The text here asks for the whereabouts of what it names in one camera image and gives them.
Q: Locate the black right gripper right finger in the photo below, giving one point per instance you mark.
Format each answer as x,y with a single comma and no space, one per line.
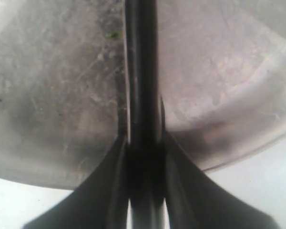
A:
194,201

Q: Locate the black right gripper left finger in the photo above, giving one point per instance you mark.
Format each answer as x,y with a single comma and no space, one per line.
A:
100,202

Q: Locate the black handled kitchen knife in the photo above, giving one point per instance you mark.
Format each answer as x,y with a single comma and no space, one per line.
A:
145,158

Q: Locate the round steel plate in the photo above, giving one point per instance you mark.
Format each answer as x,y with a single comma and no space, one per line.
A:
62,93

